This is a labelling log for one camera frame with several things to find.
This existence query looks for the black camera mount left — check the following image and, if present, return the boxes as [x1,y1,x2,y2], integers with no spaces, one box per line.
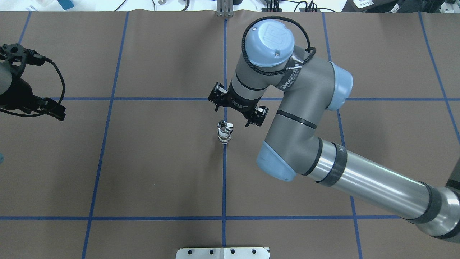
[0,43,46,78]

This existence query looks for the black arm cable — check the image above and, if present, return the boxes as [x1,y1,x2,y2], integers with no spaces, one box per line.
[0,58,66,118]
[241,15,317,76]

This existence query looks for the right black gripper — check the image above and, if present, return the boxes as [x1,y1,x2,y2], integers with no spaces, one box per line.
[208,82,269,127]

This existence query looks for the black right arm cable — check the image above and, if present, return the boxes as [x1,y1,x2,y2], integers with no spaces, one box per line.
[241,15,317,76]

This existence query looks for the small metal pipe fitting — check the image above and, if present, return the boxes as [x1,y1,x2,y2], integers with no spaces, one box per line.
[217,120,234,134]

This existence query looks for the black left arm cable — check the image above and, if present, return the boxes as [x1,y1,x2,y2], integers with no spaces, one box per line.
[0,58,66,118]

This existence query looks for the aluminium frame post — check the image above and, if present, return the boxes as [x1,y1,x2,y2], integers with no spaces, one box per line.
[216,0,234,18]

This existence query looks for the white PPR valve with metal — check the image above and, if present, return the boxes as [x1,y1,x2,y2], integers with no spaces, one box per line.
[217,127,233,145]

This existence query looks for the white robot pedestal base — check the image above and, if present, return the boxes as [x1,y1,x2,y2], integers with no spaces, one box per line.
[175,247,271,259]

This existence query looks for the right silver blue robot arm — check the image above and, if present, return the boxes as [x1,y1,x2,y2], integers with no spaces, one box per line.
[207,16,460,243]

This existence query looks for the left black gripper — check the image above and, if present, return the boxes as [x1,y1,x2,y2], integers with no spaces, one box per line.
[0,78,66,122]

